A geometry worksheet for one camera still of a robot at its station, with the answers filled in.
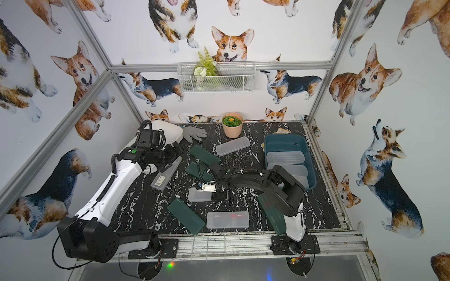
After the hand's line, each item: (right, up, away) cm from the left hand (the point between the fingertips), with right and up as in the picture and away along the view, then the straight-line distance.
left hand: (183, 152), depth 80 cm
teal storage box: (+58, +3, +26) cm, 64 cm away
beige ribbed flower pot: (+22, +16, +26) cm, 38 cm away
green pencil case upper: (+5, -5, +24) cm, 25 cm away
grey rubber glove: (-5, +10, +32) cm, 34 cm away
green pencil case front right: (+42, -30, +1) cm, 52 cm away
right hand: (+13, -20, +9) cm, 25 cm away
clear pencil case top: (+22, +1, +30) cm, 37 cm away
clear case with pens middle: (+4, -22, +6) cm, 23 cm away
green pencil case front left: (+1, -30, +2) cm, 30 cm away
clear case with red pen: (+20, -31, 0) cm, 37 cm away
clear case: (-15, -16, +12) cm, 25 cm away
